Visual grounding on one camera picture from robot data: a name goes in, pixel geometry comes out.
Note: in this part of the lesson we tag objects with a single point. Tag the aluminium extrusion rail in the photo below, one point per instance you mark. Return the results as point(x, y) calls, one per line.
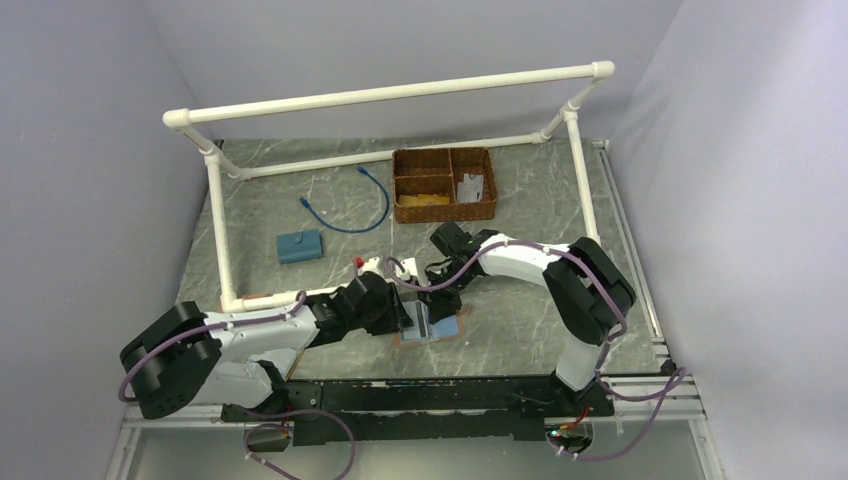
point(669, 440)

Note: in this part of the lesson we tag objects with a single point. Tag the white PVC pipe frame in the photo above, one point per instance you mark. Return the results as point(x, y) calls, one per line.
point(186, 121)

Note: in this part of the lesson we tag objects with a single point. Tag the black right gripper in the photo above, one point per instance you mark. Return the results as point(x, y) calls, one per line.
point(439, 305)

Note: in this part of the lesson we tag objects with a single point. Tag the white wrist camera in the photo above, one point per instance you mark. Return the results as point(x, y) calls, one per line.
point(406, 269)
point(362, 266)

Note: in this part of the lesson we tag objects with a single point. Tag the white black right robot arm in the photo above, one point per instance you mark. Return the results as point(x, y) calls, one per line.
point(590, 293)

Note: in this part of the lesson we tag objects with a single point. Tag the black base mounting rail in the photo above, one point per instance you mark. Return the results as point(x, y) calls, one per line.
point(519, 407)

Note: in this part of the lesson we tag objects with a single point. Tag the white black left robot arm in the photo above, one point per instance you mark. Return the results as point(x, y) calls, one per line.
point(191, 357)

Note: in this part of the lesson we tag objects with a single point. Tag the orange credit card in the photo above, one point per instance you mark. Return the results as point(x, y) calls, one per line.
point(428, 199)
point(408, 200)
point(424, 199)
point(436, 200)

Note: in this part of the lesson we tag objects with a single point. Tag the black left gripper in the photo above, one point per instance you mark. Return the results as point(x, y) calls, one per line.
point(392, 319)

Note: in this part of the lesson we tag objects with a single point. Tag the grey cards in basket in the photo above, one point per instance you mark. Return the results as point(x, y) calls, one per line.
point(470, 188)

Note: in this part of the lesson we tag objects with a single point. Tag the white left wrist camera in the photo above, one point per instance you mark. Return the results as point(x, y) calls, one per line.
point(362, 266)

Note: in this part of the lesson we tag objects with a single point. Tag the blue leather card holder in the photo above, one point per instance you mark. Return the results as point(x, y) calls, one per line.
point(299, 246)

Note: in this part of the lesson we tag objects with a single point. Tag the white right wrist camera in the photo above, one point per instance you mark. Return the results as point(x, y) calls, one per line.
point(406, 269)

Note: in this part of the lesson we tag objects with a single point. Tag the brown wicker divided basket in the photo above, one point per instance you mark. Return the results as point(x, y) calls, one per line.
point(437, 171)

